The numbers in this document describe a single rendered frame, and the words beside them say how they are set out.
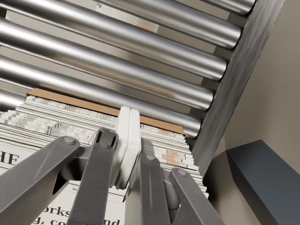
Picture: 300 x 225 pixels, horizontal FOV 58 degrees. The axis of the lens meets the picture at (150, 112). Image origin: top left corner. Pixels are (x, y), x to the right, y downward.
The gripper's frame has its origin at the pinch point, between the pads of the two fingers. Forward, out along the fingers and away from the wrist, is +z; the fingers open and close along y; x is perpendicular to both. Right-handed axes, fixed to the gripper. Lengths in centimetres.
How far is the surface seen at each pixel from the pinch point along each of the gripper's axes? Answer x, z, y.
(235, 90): 2.5, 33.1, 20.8
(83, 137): -9.2, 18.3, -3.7
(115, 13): 9, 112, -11
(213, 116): -3.8, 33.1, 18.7
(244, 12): 16.0, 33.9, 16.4
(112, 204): -12.4, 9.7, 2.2
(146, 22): 9, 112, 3
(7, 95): -12.8, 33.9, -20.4
